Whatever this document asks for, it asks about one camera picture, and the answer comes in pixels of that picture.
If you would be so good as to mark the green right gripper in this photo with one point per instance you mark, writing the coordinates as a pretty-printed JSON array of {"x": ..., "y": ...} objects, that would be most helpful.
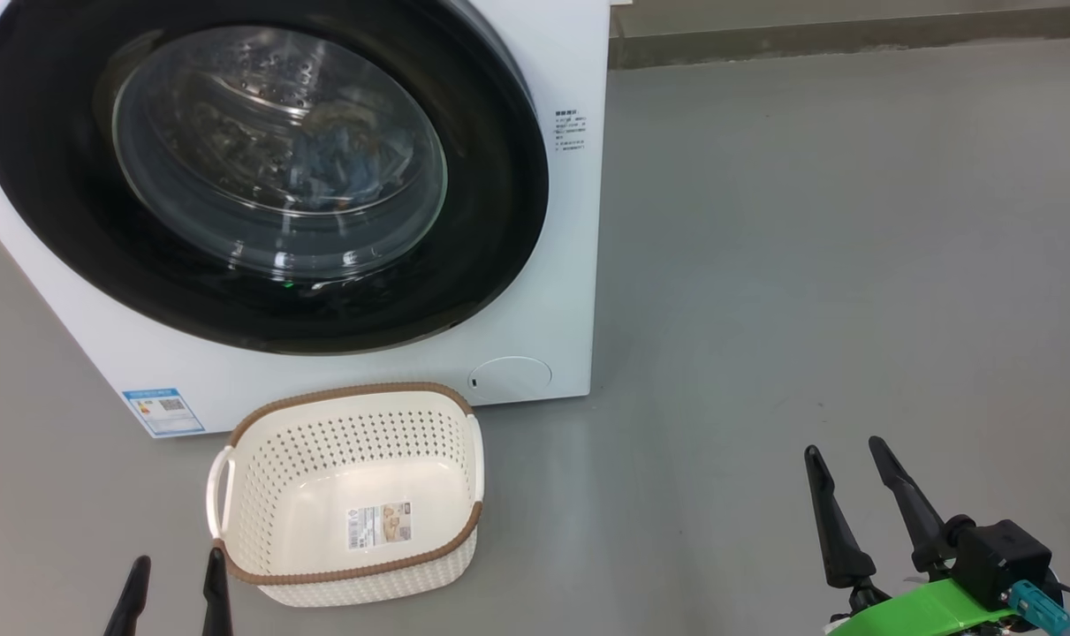
[{"x": 923, "y": 614}]

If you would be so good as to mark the blue energy label sticker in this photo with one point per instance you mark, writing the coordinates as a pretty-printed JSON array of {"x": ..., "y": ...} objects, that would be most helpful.
[{"x": 163, "y": 412}]

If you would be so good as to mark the washing machine round door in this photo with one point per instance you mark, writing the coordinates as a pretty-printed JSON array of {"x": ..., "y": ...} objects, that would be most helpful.
[{"x": 57, "y": 221}]

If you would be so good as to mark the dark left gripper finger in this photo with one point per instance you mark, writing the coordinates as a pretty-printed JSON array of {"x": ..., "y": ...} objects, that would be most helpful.
[
  {"x": 128, "y": 609},
  {"x": 216, "y": 601}
]

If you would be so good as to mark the cream perforated laundry basket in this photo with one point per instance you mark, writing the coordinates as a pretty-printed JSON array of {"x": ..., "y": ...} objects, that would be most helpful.
[{"x": 358, "y": 415}]

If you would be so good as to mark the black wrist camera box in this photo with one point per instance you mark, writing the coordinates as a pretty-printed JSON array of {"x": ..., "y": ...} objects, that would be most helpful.
[{"x": 1003, "y": 556}]

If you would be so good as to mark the round white filter cover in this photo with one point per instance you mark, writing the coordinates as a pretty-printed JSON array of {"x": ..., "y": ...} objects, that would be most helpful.
[{"x": 510, "y": 378}]

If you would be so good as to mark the basket product label sticker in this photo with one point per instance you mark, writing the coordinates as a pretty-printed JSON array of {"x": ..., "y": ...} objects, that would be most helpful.
[{"x": 380, "y": 526}]

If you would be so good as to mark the blue patterned clothes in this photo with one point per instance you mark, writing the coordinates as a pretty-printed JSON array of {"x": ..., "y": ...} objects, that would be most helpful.
[{"x": 340, "y": 168}]

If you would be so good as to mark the white front-load washing machine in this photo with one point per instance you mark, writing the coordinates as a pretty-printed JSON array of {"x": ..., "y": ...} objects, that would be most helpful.
[{"x": 552, "y": 309}]

